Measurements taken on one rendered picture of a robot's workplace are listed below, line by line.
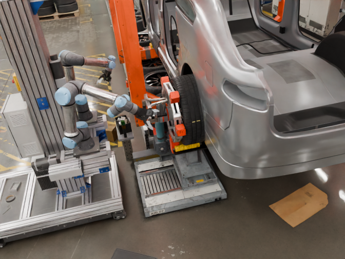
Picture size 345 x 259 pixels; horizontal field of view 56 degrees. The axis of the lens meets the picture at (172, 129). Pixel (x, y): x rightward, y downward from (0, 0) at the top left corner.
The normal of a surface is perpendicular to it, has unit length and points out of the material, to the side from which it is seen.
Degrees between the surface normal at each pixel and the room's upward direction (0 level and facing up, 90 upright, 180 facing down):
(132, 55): 90
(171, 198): 0
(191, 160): 90
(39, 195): 0
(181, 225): 0
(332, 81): 22
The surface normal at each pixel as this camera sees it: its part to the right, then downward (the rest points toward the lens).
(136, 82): 0.22, 0.52
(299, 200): -0.11, -0.82
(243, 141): -0.45, 0.53
